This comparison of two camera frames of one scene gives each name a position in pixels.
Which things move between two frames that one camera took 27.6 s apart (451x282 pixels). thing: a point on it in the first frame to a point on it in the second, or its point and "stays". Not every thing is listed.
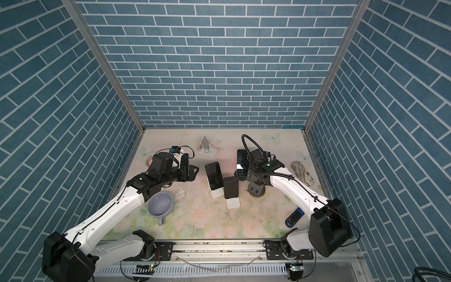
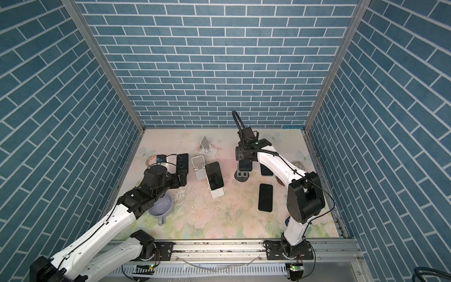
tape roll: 149,160 stays
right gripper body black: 253,176 to 241,153
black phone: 231,187 to 265,198
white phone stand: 206,148 stays
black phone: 214,175 stays
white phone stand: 233,202 to 199,164
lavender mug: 160,205 stays
